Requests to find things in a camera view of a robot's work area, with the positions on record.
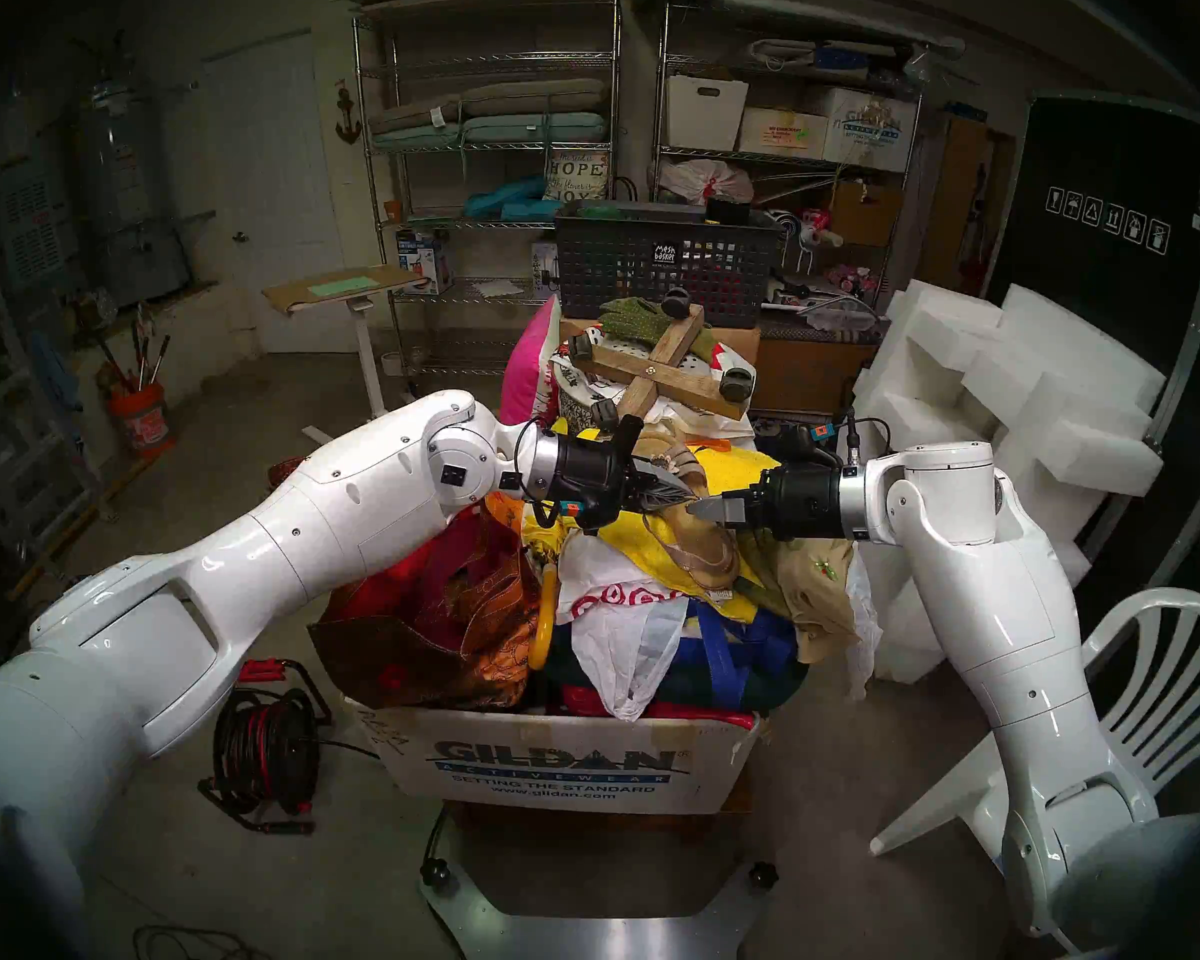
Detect white storage bin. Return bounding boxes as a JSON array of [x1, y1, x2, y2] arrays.
[[665, 75, 749, 152]]

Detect olive seat cushion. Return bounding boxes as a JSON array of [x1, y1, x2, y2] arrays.
[[368, 78, 609, 137]]

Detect white plastic pipe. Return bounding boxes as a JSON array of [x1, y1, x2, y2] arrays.
[[720, 0, 966, 59]]

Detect red gold fabric bag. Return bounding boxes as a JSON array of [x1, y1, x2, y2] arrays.
[[270, 456, 546, 709]]

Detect large Gildan cardboard box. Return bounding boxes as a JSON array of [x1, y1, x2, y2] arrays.
[[345, 696, 761, 817]]

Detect adjustable overbed table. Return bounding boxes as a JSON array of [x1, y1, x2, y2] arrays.
[[262, 265, 431, 449]]

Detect dark plastic mesh basket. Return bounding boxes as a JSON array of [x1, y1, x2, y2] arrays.
[[553, 203, 786, 329]]

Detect grey metal ladder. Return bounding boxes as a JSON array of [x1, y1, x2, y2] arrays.
[[0, 238, 111, 589]]

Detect chrome wire shelf rack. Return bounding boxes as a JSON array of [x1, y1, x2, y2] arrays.
[[653, 3, 926, 304], [352, 0, 626, 369]]

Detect green knit glove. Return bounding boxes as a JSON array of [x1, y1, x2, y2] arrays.
[[598, 296, 721, 354]]

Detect white foam packing insert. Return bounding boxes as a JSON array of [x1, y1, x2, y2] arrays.
[[848, 280, 1168, 685]]

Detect white panel door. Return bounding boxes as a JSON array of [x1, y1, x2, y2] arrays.
[[200, 33, 356, 354]]

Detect red black cable reel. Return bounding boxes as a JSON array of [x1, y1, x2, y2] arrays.
[[198, 658, 333, 834]]

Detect pink pillow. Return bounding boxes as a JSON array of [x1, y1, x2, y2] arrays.
[[500, 293, 563, 424]]

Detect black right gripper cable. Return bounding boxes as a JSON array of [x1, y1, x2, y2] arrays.
[[780, 408, 896, 464]]

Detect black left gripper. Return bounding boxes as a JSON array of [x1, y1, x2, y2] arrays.
[[555, 413, 700, 536]]

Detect white orange-label cardboard box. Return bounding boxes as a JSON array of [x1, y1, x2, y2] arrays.
[[738, 106, 829, 159]]

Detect pink white plastic bag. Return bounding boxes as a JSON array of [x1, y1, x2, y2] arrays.
[[660, 158, 756, 207]]

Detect yellow plastic ring handle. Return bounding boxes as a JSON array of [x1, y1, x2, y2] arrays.
[[528, 568, 561, 671]]

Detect white red-print plastic bag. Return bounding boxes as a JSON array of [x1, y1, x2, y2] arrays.
[[555, 533, 691, 721]]

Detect wooden cross caster dolly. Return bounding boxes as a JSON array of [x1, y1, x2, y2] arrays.
[[570, 288, 756, 421]]

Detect teal cushion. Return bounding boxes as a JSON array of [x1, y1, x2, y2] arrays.
[[463, 176, 551, 221]]

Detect white plastic chair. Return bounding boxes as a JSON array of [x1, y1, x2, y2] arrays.
[[868, 586, 1200, 864]]

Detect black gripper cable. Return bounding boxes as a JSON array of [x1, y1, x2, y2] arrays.
[[780, 408, 896, 464], [512, 416, 566, 531]]

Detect white hanging cloth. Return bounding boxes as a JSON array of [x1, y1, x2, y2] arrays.
[[840, 548, 883, 701]]

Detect brown wooden cabinet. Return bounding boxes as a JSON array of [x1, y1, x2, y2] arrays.
[[920, 113, 1016, 289]]

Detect blue product box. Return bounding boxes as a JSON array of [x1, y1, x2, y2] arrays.
[[397, 230, 453, 296]]

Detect hope lettered sign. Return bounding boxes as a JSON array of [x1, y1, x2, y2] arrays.
[[543, 150, 611, 204]]

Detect small Gildan cardboard box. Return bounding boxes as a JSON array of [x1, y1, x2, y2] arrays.
[[822, 86, 919, 174]]

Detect blue tote bag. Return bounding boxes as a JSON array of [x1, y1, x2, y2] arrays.
[[545, 603, 811, 719]]

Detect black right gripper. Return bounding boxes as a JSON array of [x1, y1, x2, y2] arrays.
[[687, 463, 848, 542]]

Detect yellow towel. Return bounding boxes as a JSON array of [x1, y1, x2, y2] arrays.
[[520, 438, 791, 627]]

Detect tan flower sandal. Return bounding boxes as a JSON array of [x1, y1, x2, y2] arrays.
[[630, 438, 741, 594]]

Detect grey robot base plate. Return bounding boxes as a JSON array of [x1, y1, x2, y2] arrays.
[[418, 858, 781, 960]]

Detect small brown cardboard box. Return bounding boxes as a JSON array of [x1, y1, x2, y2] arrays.
[[830, 180, 903, 247]]

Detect black flight case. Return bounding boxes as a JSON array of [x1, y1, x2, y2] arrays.
[[980, 90, 1200, 609]]

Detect pale green seat cushion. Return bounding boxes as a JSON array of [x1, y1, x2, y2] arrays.
[[372, 113, 611, 151]]

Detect black floor cable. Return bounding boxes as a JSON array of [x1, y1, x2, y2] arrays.
[[132, 926, 271, 960]]

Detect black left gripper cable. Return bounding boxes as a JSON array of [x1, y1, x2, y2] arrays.
[[512, 416, 566, 531]]

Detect orange plastic bucket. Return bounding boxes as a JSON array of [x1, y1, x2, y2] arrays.
[[108, 381, 176, 459]]

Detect grey water heater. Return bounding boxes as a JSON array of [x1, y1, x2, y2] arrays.
[[70, 73, 196, 309]]

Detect tan green-fingered garden glove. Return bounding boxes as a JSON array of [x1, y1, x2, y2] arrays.
[[740, 528, 861, 667]]

